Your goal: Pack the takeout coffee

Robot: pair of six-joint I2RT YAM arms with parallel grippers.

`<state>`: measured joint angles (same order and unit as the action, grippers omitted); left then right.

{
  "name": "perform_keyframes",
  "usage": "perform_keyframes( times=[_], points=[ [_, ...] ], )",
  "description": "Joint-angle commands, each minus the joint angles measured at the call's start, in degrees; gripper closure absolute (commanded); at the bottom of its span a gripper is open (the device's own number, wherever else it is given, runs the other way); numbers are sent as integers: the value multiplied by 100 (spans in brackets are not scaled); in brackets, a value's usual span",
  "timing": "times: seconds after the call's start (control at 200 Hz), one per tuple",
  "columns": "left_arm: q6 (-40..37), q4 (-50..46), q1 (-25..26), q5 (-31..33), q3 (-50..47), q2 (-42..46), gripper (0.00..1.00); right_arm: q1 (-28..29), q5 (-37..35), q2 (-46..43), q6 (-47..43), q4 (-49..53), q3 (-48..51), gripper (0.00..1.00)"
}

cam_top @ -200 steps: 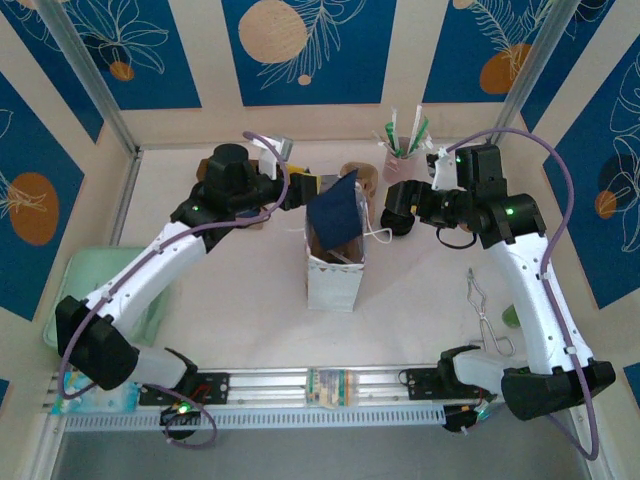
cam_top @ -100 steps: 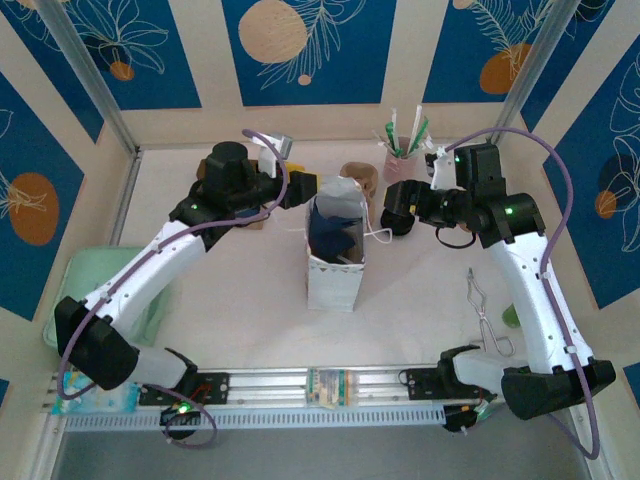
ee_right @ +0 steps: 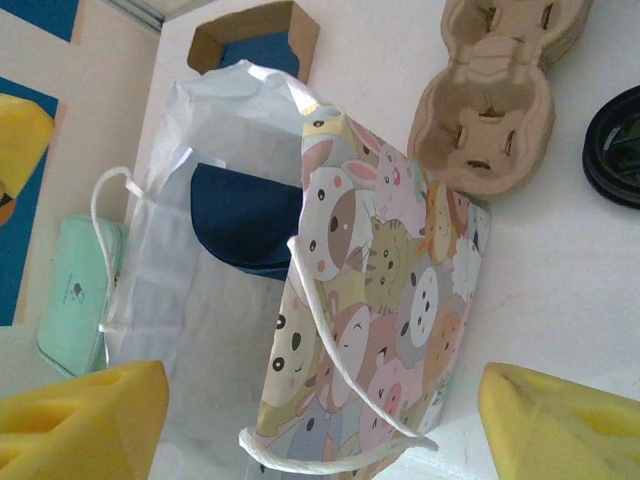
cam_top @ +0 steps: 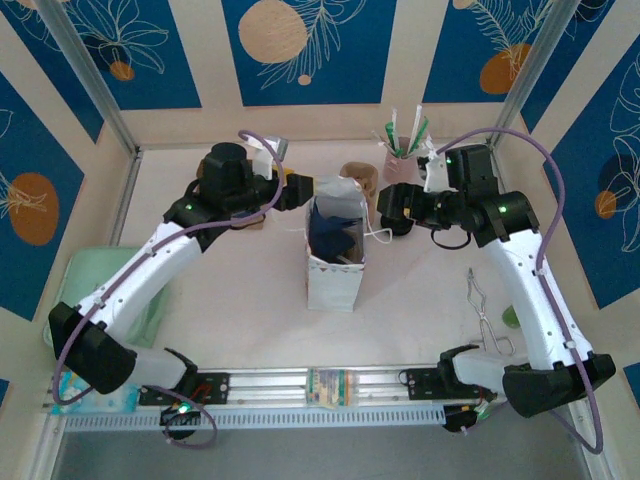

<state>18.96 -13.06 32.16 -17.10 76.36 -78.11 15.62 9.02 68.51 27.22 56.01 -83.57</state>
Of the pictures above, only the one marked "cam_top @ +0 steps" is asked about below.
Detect colourful printed packet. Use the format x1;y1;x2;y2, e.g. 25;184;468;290
305;367;359;411

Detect aluminium mounting rail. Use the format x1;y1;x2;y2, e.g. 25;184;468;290
42;360;594;417

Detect aluminium frame post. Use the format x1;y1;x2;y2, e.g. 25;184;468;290
485;0;586;149
34;0;142;160

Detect blue paper napkin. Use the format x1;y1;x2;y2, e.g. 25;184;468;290
307;199;360;265

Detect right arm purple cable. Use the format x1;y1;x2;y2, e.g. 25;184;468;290
434;127;604;456

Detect metal wire tongs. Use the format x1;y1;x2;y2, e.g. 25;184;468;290
464;267;517;355

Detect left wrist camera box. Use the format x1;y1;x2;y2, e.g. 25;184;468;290
251;135;292;180

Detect controller board with green light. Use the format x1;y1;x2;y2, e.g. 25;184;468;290
158;402;203;428
441;402;497;435

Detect light blue wipes pack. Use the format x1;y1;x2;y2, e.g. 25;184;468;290
52;372;140;414

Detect white slotted cable duct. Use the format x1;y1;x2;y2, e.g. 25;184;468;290
62;403;447;432

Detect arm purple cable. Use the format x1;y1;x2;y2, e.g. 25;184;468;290
434;127;604;456
52;129;282;449

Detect white paper bag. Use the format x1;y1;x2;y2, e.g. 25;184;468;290
287;174;394;312

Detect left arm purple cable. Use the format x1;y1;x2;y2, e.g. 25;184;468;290
52;129;282;449

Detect pink metal bucket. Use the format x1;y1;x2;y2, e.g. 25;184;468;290
383;149;420;185

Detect aluminium table edge rail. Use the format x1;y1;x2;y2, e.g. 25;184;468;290
106;148;145;247

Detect brown cardboard tray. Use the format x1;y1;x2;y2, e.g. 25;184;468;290
188;164;266;231

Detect mint green lidded container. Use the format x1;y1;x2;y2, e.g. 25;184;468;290
42;247;174;351

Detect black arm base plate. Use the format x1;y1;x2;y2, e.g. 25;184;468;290
139;369;232;407
403;367;500;402

